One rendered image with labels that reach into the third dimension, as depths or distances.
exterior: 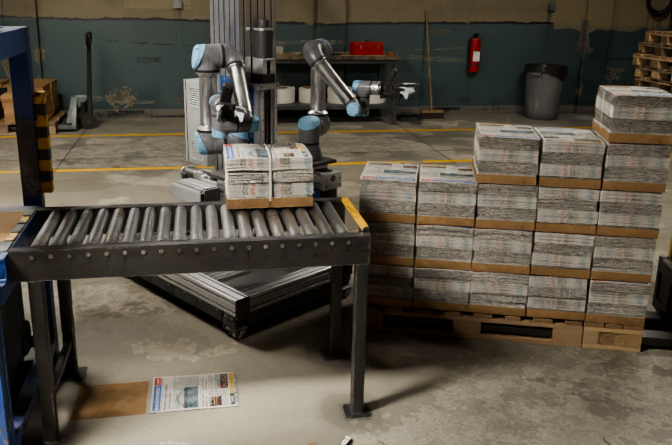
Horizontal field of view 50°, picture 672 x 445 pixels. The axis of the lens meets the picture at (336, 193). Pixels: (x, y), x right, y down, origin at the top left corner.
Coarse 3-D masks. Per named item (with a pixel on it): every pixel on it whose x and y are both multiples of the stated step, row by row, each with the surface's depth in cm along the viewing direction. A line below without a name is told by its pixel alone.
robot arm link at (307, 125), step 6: (300, 120) 390; (306, 120) 388; (312, 120) 388; (318, 120) 390; (300, 126) 389; (306, 126) 387; (312, 126) 388; (318, 126) 391; (300, 132) 390; (306, 132) 388; (312, 132) 388; (318, 132) 392; (300, 138) 391; (306, 138) 389; (312, 138) 389; (318, 138) 393
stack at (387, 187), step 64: (384, 192) 356; (448, 192) 352; (512, 192) 348; (576, 192) 344; (448, 256) 361; (512, 256) 357; (576, 256) 352; (448, 320) 386; (512, 320) 366; (576, 320) 362
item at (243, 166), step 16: (224, 144) 327; (240, 144) 327; (256, 144) 330; (224, 160) 317; (240, 160) 303; (256, 160) 304; (240, 176) 305; (256, 176) 306; (240, 192) 307; (256, 192) 308
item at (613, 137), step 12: (600, 132) 352; (660, 192) 338; (600, 228) 346; (612, 228) 345; (624, 228) 344; (600, 276) 353; (612, 276) 352; (624, 276) 351; (636, 276) 350; (648, 276) 349; (636, 324) 357
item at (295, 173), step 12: (276, 144) 330; (288, 144) 330; (300, 144) 331; (288, 156) 308; (300, 156) 308; (288, 168) 307; (300, 168) 308; (312, 168) 309; (288, 180) 309; (300, 180) 310; (312, 180) 311; (288, 192) 311; (300, 192) 312; (312, 192) 313
